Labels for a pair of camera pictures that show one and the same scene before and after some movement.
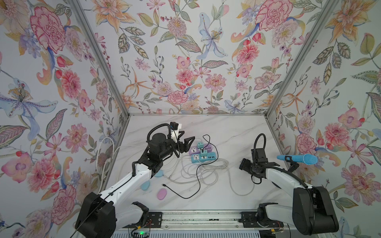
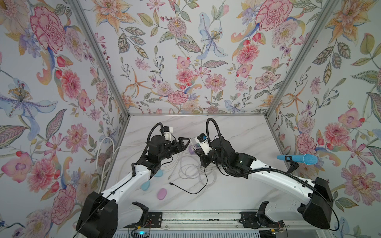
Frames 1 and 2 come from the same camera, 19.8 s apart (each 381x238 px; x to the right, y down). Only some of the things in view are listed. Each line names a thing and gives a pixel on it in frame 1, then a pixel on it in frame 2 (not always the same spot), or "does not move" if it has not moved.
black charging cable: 197,166 → 197,192
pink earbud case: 161,194 does not move
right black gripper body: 248,166 → 214,158
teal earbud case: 159,173 does not move
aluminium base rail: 199,220 does not move
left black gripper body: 169,147 does not move
